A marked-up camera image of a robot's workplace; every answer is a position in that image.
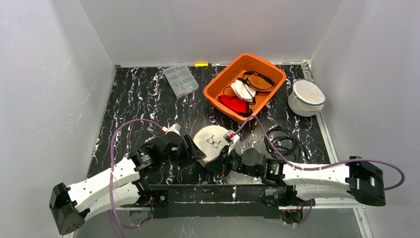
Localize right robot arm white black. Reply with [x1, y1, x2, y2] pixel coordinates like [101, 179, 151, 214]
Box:
[202, 146, 386, 206]

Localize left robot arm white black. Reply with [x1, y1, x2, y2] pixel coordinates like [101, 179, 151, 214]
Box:
[49, 132, 206, 236]

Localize red bra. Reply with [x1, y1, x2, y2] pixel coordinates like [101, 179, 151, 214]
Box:
[218, 95, 253, 117]

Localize white bra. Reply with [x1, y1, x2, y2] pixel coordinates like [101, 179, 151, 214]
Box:
[230, 80, 257, 103]

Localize grey-trim mesh laundry bag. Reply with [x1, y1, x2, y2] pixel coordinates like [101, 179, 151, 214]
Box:
[288, 79, 326, 117]

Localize black yellow screwdriver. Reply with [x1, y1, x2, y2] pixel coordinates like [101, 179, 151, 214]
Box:
[248, 120, 258, 146]

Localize clear plastic compartment box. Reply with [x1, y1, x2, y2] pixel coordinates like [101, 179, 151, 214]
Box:
[163, 65, 199, 99]

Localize orange plastic bin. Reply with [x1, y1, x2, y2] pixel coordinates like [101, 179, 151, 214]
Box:
[204, 53, 286, 123]

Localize yellow marker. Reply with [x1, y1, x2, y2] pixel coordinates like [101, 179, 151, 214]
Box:
[194, 62, 211, 67]

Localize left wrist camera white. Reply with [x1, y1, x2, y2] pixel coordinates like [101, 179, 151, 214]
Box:
[166, 123, 181, 135]

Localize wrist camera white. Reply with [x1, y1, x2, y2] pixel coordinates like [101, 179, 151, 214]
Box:
[223, 130, 240, 154]
[166, 123, 181, 135]

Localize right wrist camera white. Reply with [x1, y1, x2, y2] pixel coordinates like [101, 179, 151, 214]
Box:
[223, 130, 240, 154]

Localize coiled black cable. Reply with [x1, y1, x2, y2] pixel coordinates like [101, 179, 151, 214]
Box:
[264, 126, 311, 162]

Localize orange bra black straps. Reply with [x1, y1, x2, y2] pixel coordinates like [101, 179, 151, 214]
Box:
[242, 70, 275, 93]

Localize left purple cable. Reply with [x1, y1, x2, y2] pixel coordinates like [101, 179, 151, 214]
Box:
[108, 119, 168, 238]

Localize purple cable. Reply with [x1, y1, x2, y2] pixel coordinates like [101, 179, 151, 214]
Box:
[108, 119, 168, 238]
[233, 115, 406, 191]

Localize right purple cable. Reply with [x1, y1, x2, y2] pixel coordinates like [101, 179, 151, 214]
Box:
[233, 115, 406, 191]

